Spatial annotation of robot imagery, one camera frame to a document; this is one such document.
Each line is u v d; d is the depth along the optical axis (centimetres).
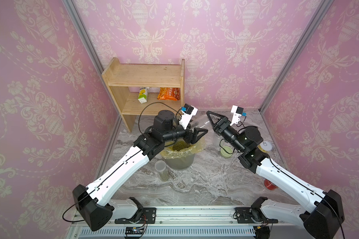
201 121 63
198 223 74
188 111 54
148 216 75
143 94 95
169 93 96
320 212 38
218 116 59
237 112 60
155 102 54
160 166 74
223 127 57
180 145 95
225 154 94
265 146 95
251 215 67
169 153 67
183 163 81
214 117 61
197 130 56
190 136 56
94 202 38
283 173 48
